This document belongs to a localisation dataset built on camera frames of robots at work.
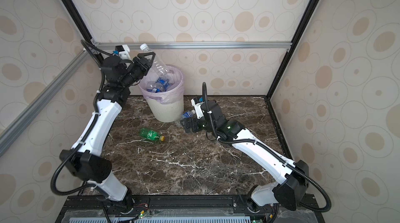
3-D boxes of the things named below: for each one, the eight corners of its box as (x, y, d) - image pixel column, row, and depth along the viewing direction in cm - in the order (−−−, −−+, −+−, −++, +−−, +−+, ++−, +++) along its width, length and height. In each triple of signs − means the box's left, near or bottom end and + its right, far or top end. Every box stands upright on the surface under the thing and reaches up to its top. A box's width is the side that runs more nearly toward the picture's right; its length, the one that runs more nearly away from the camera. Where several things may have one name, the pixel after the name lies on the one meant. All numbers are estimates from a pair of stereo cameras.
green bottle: (140, 138, 99) (137, 133, 94) (144, 131, 102) (141, 126, 97) (162, 144, 96) (159, 140, 91) (165, 137, 99) (163, 132, 94)
